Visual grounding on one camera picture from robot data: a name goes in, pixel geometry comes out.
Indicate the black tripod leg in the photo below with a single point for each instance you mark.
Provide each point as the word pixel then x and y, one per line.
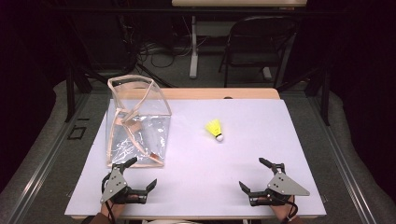
pixel 155 76

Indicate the metal floor rail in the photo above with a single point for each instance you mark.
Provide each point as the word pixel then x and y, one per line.
pixel 43 161
pixel 342 161

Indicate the person's right hand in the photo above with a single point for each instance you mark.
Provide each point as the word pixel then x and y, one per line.
pixel 281 210

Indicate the person's left hand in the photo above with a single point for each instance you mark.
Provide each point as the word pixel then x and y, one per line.
pixel 112 210

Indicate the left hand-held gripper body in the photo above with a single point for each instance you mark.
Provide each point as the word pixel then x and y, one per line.
pixel 114 185

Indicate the wooden table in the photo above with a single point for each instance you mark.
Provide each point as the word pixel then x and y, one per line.
pixel 218 93

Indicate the transparent bag with beige trim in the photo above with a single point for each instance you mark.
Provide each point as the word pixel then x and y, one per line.
pixel 138 140

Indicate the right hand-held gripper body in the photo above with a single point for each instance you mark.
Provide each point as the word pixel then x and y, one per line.
pixel 285 186

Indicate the yellow shuttlecock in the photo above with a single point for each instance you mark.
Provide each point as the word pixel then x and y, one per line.
pixel 214 127

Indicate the white-legged desk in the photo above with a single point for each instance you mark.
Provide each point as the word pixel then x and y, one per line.
pixel 194 46

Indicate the white table mat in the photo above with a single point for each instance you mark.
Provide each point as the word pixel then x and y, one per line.
pixel 218 174

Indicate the black folding chair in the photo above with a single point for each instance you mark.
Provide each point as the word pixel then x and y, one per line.
pixel 258 46

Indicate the black stand post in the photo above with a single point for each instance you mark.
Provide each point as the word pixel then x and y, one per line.
pixel 326 96
pixel 70 93

